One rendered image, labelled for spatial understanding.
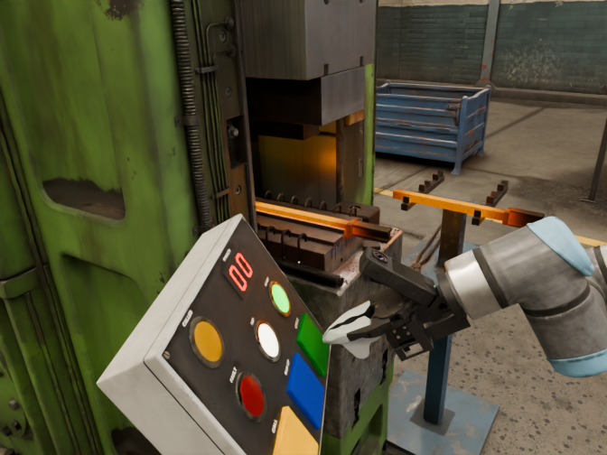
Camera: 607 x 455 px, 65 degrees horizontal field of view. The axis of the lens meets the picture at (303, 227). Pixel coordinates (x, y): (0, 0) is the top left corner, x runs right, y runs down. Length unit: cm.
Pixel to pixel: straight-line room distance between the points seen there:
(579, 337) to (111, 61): 79
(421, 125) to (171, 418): 450
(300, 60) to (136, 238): 45
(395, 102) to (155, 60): 423
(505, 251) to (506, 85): 829
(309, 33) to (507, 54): 804
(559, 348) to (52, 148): 101
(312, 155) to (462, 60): 785
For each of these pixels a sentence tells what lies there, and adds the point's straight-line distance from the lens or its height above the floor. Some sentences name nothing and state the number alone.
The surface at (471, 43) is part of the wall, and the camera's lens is 911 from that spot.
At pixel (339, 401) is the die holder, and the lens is 126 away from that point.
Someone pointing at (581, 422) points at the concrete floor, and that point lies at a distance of 226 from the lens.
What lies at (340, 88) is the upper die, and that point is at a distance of 104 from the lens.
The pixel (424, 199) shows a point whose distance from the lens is 145.
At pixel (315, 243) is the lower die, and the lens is 113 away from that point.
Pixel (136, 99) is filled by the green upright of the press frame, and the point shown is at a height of 136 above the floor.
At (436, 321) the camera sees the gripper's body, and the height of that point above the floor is 107.
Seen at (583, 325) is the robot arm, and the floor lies 110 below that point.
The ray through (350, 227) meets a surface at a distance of 115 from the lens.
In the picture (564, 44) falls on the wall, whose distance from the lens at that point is 864.
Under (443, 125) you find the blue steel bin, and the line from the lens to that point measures 479.
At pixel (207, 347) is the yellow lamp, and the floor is 116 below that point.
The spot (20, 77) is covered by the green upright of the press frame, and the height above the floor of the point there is 138.
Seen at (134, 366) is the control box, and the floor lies 119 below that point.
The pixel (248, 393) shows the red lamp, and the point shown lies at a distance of 57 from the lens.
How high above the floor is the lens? 149
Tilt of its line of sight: 25 degrees down
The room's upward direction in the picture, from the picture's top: 2 degrees counter-clockwise
